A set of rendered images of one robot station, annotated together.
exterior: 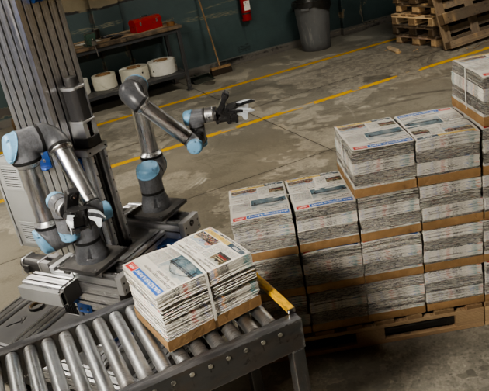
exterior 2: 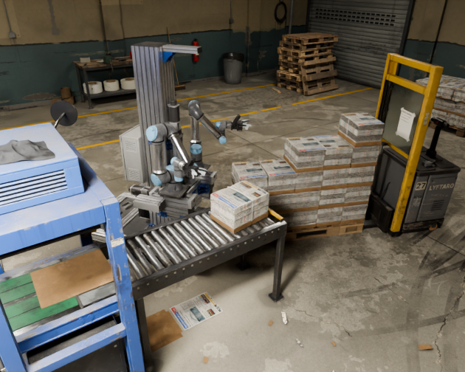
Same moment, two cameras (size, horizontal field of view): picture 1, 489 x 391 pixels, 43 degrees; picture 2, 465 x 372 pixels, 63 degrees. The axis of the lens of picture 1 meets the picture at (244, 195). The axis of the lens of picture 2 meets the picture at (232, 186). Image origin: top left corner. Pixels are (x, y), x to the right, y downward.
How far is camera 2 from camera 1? 1.17 m
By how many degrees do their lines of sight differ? 13
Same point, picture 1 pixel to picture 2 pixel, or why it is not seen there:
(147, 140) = (196, 133)
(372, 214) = (301, 181)
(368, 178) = (303, 164)
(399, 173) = (317, 163)
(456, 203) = (337, 179)
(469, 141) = (348, 152)
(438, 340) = (319, 240)
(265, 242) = not seen: hidden behind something
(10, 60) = (146, 88)
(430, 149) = (331, 153)
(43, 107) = (159, 113)
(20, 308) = not seen: hidden behind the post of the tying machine
